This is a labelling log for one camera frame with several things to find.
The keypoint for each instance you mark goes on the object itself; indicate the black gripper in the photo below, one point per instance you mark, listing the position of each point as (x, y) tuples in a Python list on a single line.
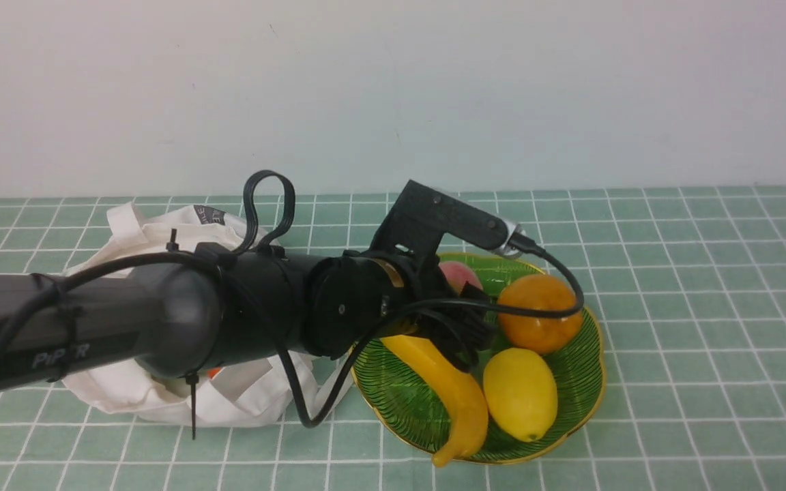
[(454, 322)]

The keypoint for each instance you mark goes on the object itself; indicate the orange fruit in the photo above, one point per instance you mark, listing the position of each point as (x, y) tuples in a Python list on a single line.
[(539, 292)]

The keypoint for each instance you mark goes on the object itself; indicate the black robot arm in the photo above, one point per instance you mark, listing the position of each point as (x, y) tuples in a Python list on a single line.
[(175, 319)]

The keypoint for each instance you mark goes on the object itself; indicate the white cloth tote bag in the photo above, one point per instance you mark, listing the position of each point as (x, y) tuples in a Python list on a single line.
[(251, 394)]

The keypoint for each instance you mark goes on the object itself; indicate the pink peach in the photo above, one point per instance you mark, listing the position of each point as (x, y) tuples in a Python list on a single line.
[(459, 275)]

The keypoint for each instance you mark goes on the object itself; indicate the yellow banana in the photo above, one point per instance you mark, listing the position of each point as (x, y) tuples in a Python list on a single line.
[(458, 391)]

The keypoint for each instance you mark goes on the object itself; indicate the yellow lemon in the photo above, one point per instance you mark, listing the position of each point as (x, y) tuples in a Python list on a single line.
[(521, 393)]

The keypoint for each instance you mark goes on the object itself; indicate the green checkered tablecloth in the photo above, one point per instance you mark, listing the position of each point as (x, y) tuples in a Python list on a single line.
[(689, 285)]

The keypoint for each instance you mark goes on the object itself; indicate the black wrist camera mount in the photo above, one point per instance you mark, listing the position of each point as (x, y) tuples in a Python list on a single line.
[(422, 216)]

